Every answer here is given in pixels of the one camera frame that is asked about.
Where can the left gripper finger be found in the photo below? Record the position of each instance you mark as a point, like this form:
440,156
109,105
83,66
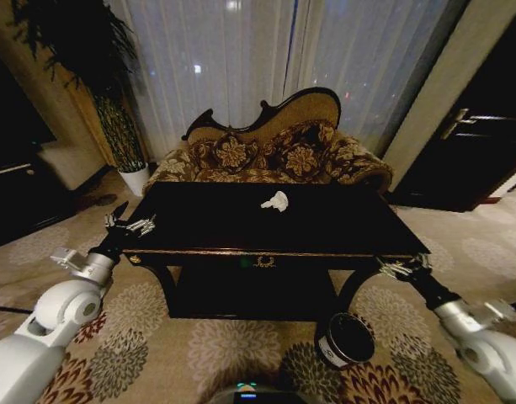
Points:
142,227
118,211

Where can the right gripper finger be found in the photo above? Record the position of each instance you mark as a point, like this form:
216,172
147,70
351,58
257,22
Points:
421,261
394,269

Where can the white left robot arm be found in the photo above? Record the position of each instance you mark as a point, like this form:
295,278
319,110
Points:
38,336

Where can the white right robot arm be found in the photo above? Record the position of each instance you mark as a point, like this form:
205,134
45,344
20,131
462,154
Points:
493,349

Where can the round black trash bin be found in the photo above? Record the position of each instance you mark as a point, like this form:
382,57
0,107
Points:
346,341

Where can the white plant pot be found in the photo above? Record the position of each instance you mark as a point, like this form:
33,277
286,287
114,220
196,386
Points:
134,180

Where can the dark low cabinet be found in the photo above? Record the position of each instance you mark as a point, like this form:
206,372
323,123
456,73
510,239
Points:
26,202

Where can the black wooden coffee table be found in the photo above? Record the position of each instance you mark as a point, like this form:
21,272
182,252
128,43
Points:
249,227

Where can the dark wooden door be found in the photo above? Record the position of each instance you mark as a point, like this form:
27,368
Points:
472,160

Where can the square floral cushion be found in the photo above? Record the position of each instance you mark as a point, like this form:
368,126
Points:
235,152
301,160

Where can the dark television screen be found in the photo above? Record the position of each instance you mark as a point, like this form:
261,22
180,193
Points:
13,126

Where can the crumpled white tissue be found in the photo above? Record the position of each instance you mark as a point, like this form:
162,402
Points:
275,201

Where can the tall dark green plant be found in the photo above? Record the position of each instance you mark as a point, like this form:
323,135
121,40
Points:
89,54

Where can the floral brown carved sofa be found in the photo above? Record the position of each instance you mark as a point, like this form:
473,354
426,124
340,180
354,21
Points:
291,126

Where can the sheer white curtain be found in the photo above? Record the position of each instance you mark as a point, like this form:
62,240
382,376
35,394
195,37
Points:
249,63

